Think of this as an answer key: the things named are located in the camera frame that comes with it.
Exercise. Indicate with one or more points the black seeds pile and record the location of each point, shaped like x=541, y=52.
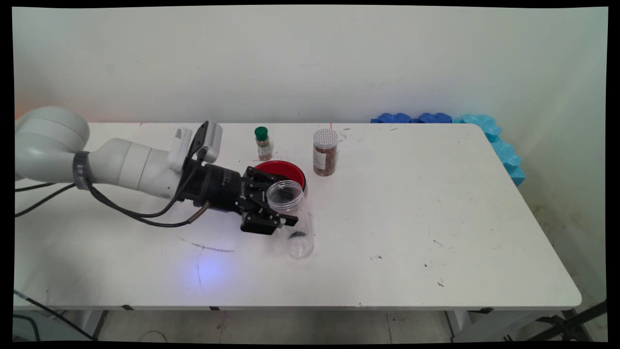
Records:
x=296, y=236

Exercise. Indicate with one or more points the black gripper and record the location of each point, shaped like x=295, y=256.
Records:
x=218, y=186

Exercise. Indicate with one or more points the white table leg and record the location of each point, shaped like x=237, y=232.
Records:
x=89, y=322

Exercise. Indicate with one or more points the small green-capped spice bottle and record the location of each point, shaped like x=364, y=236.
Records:
x=264, y=150

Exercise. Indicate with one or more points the light blue foam mat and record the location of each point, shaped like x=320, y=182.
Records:
x=503, y=150

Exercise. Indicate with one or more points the red bowl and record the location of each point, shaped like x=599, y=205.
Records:
x=286, y=169

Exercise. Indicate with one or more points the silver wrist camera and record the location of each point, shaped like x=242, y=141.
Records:
x=210, y=140

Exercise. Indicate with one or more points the clear plastic jar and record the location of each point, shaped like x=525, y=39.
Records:
x=302, y=218

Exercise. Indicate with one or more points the white-lidded brown spice jar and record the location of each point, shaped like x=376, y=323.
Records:
x=325, y=160

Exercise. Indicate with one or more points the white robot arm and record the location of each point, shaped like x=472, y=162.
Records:
x=121, y=167

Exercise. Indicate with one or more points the black tripod leg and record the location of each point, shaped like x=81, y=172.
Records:
x=588, y=311

